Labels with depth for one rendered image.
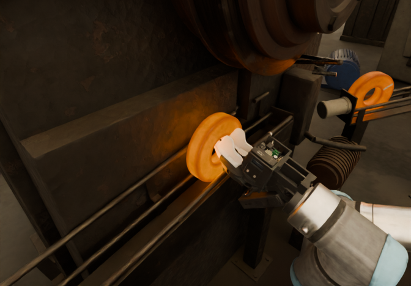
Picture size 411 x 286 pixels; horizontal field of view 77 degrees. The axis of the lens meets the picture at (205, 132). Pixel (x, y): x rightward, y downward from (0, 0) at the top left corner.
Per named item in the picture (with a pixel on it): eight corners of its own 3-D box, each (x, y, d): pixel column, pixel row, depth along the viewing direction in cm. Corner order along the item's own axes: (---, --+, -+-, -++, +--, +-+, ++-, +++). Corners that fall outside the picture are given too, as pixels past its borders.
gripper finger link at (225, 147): (218, 118, 52) (253, 146, 49) (211, 139, 56) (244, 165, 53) (207, 125, 50) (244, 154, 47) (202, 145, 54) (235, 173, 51)
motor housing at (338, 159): (281, 245, 118) (307, 154, 88) (303, 216, 131) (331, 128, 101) (309, 264, 110) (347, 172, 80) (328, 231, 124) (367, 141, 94)
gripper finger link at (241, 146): (227, 113, 54) (262, 139, 51) (221, 132, 58) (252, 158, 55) (218, 119, 52) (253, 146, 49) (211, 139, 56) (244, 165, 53)
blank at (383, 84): (350, 120, 94) (357, 124, 92) (339, 90, 86) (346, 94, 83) (389, 94, 92) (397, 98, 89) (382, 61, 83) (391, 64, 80)
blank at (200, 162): (178, 137, 49) (191, 143, 47) (229, 98, 57) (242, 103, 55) (191, 189, 58) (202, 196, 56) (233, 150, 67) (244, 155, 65)
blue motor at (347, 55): (318, 92, 252) (328, 57, 233) (321, 72, 296) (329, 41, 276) (353, 98, 242) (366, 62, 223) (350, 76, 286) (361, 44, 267)
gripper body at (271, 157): (267, 131, 50) (323, 172, 45) (253, 159, 56) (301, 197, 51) (244, 150, 45) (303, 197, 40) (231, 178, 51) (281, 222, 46)
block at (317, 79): (269, 135, 92) (280, 71, 79) (280, 126, 97) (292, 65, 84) (297, 148, 86) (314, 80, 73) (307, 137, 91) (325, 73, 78)
